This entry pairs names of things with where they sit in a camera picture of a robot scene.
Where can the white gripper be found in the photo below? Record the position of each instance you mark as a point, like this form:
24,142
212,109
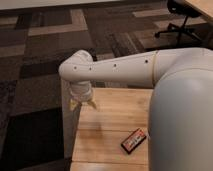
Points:
81,92

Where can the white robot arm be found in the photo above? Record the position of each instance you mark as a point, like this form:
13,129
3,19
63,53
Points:
180,123

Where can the dark snack bar packet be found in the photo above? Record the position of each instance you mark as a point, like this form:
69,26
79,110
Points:
133,141

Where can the wooden desk top corner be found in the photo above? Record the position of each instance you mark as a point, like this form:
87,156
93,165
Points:
205,7

